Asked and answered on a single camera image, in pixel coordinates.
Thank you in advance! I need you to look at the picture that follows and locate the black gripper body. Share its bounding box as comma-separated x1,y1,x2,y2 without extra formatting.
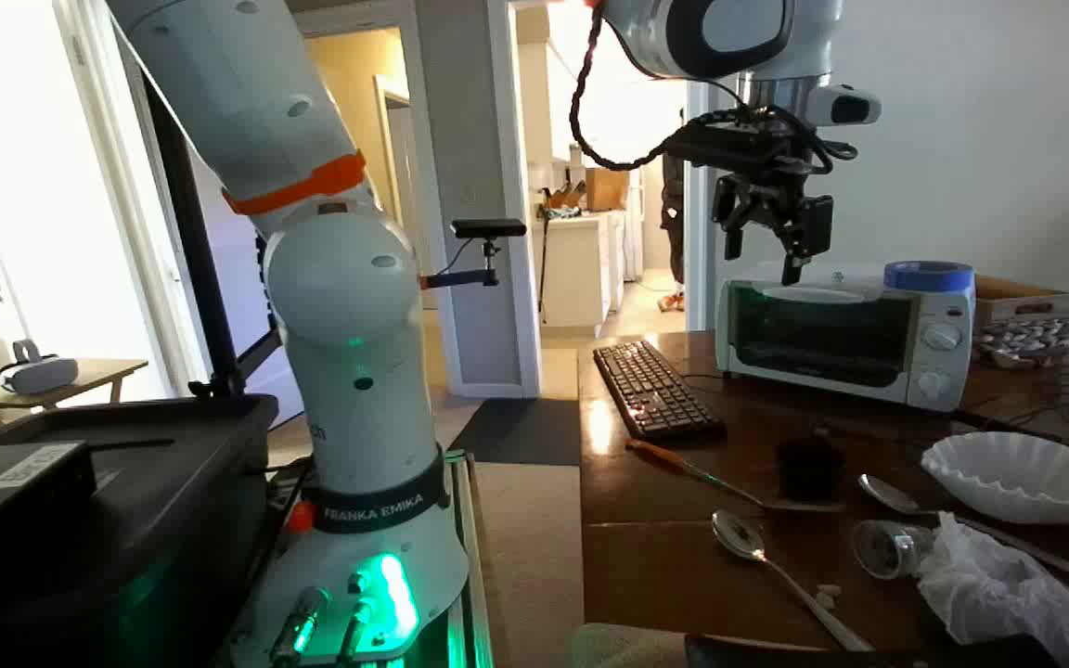
681,108,840,202

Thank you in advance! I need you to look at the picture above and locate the glass oven door with handle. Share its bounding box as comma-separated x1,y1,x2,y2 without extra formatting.
719,281,921,381

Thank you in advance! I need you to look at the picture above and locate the white toaster oven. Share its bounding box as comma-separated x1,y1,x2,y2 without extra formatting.
712,270,982,416

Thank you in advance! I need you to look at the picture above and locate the white oven knob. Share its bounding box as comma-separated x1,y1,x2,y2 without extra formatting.
910,364,957,408
921,313,965,356

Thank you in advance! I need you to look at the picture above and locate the blue masking tape roll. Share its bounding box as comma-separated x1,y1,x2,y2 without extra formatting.
879,257,982,298

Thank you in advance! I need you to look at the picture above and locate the white kitchen counter unit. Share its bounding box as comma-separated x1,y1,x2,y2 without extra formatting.
541,204,635,333

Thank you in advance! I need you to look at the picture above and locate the black computer keyboard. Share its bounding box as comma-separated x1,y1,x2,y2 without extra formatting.
591,333,730,446

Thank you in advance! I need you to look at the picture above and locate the brown cardboard box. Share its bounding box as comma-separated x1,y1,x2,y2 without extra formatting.
972,270,1069,329

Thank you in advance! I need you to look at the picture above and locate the clear crinkled glass bowl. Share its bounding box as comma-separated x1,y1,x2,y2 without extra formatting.
975,313,1069,370

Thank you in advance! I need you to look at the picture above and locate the small black cup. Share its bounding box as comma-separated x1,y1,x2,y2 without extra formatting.
776,427,848,505

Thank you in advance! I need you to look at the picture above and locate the long metal spoon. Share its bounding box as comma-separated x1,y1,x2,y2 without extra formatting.
857,471,1069,587

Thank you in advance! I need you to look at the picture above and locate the white bowl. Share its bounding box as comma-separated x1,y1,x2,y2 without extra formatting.
918,427,1069,526

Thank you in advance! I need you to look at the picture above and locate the small glass jar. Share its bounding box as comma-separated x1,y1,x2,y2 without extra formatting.
848,517,937,587

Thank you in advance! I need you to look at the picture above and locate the clear crumpled plastic bag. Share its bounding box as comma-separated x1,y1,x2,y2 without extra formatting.
913,511,1069,668

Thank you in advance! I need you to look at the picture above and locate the black stand pole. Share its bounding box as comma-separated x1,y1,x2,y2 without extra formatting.
143,71,254,400

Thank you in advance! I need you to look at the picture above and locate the light wooden side table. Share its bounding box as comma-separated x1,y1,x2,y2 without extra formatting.
0,356,151,431

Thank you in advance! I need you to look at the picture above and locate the black equipment case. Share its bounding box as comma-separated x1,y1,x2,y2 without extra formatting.
0,394,284,668

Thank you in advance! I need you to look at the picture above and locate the white VR headset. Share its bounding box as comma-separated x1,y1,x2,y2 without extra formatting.
0,339,83,400

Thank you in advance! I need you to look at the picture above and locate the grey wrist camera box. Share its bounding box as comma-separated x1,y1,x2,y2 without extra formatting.
807,83,883,131

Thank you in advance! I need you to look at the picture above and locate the black coiled robot cable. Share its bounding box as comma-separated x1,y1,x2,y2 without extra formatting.
566,3,737,173

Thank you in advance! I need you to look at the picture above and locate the black camera on stand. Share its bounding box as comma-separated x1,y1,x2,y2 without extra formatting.
419,215,530,292

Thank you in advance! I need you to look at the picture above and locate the red handled metal tool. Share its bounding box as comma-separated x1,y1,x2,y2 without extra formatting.
624,437,855,519

